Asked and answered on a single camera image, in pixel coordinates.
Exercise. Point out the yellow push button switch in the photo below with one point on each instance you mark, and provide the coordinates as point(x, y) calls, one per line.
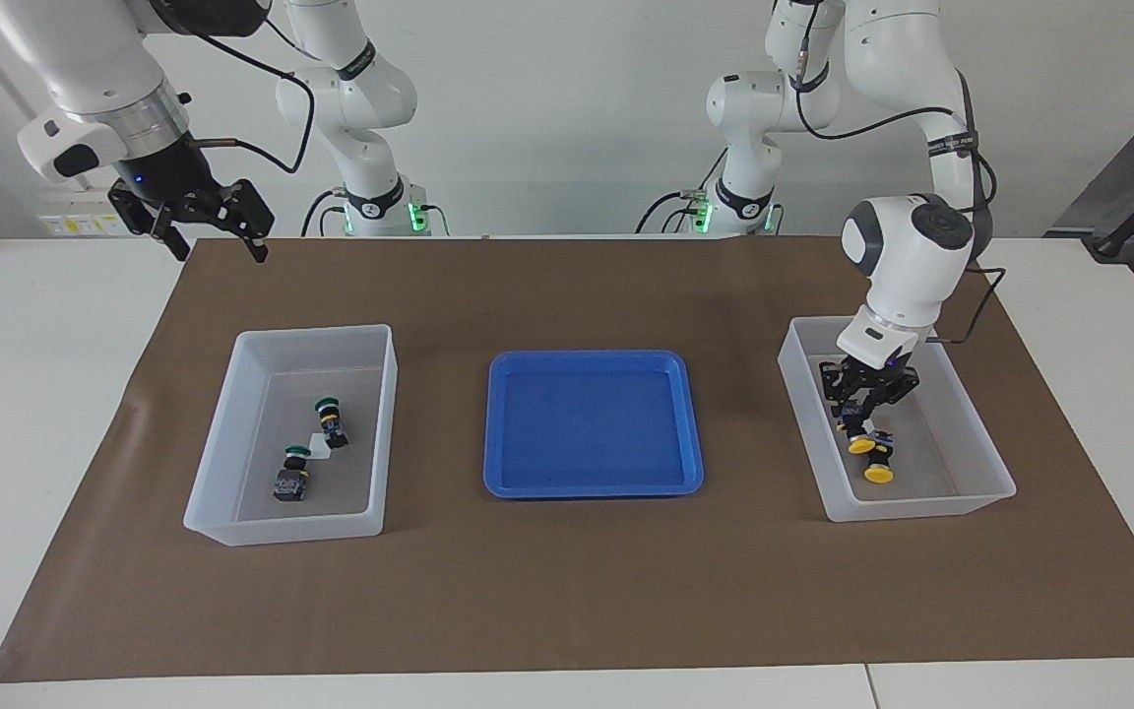
point(859, 438)
point(879, 465)

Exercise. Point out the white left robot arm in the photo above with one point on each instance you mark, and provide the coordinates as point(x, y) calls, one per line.
point(907, 266)

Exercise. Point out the white wall socket box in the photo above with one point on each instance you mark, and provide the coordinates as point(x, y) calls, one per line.
point(70, 222)

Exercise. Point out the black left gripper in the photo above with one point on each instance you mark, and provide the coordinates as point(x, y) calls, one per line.
point(867, 382)

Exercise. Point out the blue plastic tray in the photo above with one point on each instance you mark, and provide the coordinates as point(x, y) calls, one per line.
point(587, 423)

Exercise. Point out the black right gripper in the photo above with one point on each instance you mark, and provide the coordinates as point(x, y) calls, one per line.
point(171, 172)

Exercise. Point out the translucent white plastic box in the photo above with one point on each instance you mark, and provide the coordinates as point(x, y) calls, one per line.
point(941, 473)
point(262, 414)

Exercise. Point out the brown paper table mat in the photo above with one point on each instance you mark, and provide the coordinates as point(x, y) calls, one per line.
point(567, 591)

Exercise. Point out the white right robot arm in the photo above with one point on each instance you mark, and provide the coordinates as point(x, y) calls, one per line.
point(85, 69)

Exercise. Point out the green push button switch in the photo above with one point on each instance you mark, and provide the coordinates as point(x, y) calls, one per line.
point(291, 483)
point(333, 423)

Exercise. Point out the white sticker in box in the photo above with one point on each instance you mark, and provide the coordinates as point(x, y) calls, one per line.
point(317, 443)

